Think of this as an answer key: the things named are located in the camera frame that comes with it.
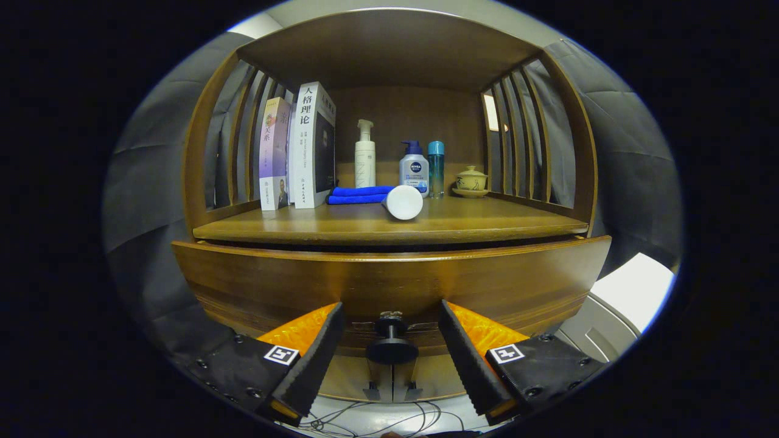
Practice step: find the wooden countertop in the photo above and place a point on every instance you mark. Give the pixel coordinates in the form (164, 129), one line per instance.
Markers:
(487, 219)

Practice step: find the blue folded cloth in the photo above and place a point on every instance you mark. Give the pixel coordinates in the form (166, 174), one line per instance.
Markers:
(356, 194)

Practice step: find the brown wooden cabinet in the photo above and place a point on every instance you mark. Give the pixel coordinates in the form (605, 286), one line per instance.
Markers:
(414, 115)

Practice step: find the white book with portrait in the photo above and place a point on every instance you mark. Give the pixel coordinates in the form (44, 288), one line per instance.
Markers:
(304, 152)

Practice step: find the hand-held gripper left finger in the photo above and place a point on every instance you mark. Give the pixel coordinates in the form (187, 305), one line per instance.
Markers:
(313, 362)

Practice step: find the wooden cabinet door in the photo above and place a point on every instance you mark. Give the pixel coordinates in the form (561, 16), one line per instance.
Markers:
(347, 377)
(435, 377)

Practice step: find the white tube green end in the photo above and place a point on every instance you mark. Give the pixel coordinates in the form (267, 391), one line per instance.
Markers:
(405, 202)

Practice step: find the white bottle blue pump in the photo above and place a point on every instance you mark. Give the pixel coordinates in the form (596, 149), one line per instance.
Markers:
(414, 170)

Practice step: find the black drawer knob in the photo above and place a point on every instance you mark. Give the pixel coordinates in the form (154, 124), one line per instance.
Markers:
(391, 351)

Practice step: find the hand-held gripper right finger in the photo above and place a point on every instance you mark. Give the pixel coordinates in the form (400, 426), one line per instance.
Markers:
(468, 362)

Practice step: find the teal glass bottle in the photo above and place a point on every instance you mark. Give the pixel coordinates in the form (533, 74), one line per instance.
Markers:
(436, 173)

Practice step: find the purple book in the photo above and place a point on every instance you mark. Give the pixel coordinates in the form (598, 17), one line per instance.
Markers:
(274, 152)

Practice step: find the cream lidded teacup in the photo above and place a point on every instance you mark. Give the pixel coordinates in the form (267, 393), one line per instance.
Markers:
(471, 181)

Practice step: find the wooden drawer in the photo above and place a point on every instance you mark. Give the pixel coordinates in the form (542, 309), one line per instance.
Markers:
(274, 280)

